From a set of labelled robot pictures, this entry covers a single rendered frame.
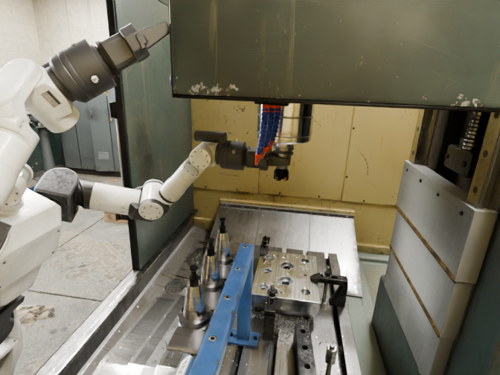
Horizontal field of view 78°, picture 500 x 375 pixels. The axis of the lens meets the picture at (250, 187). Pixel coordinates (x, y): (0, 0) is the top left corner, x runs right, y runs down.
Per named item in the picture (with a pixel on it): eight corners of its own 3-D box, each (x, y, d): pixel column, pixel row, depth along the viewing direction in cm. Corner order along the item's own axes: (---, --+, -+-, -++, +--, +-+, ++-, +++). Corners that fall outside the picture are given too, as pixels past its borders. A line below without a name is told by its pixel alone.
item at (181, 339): (160, 350, 53) (159, 346, 53) (172, 327, 58) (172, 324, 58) (199, 356, 52) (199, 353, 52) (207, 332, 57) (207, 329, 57)
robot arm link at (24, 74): (39, 54, 50) (-7, 117, 43) (75, 96, 57) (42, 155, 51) (7, 56, 51) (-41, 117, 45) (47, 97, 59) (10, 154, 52)
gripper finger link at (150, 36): (172, 35, 58) (144, 50, 57) (164, 17, 57) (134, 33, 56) (174, 33, 57) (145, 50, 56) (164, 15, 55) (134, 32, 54)
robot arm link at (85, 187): (88, 219, 101) (41, 213, 97) (95, 199, 108) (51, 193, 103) (89, 196, 94) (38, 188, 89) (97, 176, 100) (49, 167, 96)
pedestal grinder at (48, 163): (39, 182, 502) (26, 111, 466) (31, 178, 524) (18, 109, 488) (70, 177, 537) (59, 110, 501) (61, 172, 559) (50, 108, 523)
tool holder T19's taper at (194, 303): (202, 322, 57) (201, 292, 55) (179, 318, 58) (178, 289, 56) (208, 306, 61) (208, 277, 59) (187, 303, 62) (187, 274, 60)
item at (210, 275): (218, 286, 68) (219, 259, 66) (199, 284, 68) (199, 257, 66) (221, 274, 72) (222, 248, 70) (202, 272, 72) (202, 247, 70)
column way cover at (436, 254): (421, 390, 81) (473, 210, 65) (379, 282, 126) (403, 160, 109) (441, 393, 80) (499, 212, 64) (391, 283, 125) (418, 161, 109)
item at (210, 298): (183, 306, 63) (183, 303, 63) (191, 291, 68) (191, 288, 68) (216, 312, 62) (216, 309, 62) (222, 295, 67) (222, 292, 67)
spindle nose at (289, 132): (315, 146, 82) (320, 99, 79) (256, 143, 83) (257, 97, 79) (306, 136, 98) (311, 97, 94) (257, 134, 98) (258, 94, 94)
